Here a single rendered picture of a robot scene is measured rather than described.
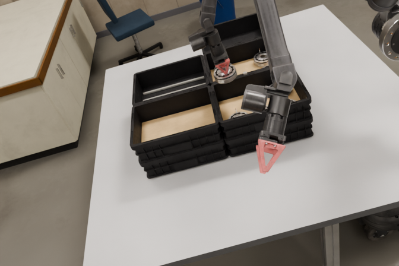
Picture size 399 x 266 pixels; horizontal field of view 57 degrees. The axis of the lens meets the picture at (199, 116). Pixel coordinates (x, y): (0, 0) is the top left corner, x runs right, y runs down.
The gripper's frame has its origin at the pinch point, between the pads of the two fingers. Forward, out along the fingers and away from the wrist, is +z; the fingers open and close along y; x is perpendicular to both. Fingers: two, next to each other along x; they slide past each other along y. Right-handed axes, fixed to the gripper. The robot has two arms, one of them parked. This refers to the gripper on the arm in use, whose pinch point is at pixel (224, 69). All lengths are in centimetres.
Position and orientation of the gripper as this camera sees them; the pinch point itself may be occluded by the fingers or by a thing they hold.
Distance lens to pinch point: 166.7
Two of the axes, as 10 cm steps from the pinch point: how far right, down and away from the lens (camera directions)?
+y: 1.4, 6.2, -7.7
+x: 9.3, -3.4, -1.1
